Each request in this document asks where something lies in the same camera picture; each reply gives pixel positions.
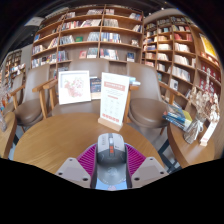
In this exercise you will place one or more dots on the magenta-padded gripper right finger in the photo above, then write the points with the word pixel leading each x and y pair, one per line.
pixel 150 170

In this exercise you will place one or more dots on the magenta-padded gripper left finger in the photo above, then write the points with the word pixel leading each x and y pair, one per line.
pixel 73 170

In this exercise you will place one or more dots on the grey computer mouse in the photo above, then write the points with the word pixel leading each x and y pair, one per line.
pixel 111 153

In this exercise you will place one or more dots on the round wooden side table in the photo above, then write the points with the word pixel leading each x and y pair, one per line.
pixel 6 138
pixel 190 153

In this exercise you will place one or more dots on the glass vase beige dried flowers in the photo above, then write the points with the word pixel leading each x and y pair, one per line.
pixel 193 130

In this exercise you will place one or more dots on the stack of books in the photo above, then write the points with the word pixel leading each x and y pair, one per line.
pixel 176 117

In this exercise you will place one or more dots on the beige padded wooden armchair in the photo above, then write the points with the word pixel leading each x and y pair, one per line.
pixel 146 110
pixel 83 65
pixel 30 111

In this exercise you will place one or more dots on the small white table sign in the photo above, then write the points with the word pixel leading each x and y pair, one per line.
pixel 208 133

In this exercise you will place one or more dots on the white card sign wooden stand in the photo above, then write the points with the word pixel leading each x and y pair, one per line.
pixel 114 100

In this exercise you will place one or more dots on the white framed floral picture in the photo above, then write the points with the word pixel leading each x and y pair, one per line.
pixel 75 87

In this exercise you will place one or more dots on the dark cover book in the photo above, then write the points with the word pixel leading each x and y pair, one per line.
pixel 95 86

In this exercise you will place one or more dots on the light blue book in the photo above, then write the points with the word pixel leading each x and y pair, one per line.
pixel 134 81

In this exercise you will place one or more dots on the curved wooden bookshelf unit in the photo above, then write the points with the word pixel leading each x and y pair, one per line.
pixel 180 56

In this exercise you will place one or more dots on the distant wooden bookshelf unit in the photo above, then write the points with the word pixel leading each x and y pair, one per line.
pixel 13 66

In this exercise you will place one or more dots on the large wooden bookshelf unit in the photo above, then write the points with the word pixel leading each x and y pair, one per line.
pixel 86 36

